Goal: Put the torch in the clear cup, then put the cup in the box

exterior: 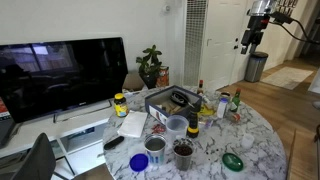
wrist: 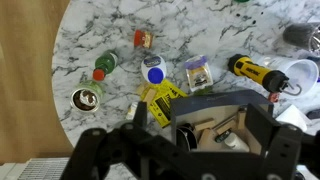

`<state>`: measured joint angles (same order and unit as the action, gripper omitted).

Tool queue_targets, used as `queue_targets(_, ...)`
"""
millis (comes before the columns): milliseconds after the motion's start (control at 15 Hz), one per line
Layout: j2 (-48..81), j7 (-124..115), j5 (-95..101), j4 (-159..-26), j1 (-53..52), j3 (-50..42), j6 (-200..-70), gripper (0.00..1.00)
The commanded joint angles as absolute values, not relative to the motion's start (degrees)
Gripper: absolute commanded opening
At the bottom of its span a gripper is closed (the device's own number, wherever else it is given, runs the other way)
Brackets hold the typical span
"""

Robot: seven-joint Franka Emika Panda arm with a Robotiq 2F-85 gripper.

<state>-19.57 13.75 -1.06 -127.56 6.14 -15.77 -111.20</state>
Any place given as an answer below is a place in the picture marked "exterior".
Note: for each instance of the white thermostat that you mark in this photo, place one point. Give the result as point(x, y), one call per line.
point(166, 8)

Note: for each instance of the yellow package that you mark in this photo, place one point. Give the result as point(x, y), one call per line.
point(206, 110)

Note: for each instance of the brown sauce bottle red cap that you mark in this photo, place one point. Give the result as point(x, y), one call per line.
point(200, 87)

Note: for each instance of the beige rug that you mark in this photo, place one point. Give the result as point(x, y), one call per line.
point(286, 77)

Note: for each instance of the clear plastic cup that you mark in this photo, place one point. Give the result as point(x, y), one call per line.
point(176, 126)

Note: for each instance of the green round lid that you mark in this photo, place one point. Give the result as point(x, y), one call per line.
point(232, 162)

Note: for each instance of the small white tube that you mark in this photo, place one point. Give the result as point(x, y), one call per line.
point(205, 99)

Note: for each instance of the white bottle blue cap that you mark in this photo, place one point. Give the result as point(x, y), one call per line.
point(222, 108)

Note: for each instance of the black glasses case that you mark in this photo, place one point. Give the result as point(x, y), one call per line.
point(179, 98)

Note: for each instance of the black flat screen television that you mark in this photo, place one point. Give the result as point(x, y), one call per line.
point(60, 76)

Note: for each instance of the blue round lid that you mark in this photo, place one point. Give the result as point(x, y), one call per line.
point(138, 162)

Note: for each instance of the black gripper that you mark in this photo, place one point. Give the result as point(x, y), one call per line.
point(258, 23)

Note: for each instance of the yellow lid vitamin jar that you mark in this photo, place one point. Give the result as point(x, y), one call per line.
point(120, 105)

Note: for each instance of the green potted plant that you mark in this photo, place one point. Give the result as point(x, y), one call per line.
point(150, 65)

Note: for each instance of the black remote control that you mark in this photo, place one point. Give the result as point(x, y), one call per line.
point(113, 142)

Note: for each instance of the yellow bottle black cap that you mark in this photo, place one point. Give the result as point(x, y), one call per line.
point(192, 125)

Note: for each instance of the dark blue cardboard box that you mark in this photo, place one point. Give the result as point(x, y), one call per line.
point(150, 101)

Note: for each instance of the small clear packet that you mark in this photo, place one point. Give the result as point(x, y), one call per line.
point(209, 123)

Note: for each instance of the wooden block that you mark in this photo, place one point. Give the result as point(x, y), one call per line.
point(171, 107)

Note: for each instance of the green glass bottle red cap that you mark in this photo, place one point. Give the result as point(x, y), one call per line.
point(235, 100)

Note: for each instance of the orange carton box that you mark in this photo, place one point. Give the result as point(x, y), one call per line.
point(163, 76)

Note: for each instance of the metal cup with coffee beans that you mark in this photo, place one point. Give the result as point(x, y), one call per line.
point(183, 156)

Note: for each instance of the white wall heater grille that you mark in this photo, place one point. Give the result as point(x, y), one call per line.
point(195, 40)

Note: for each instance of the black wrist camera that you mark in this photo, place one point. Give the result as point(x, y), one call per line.
point(281, 17)

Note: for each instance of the dark chair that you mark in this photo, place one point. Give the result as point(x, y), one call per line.
point(36, 160)

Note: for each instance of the silver tin can blue label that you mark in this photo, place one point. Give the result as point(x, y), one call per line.
point(155, 150)

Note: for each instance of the small jar red lid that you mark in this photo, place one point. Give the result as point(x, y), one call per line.
point(235, 117)

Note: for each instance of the white television stand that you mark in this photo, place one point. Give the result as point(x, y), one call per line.
point(40, 128)

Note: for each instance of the steel trash can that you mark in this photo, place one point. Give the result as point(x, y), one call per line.
point(256, 66)

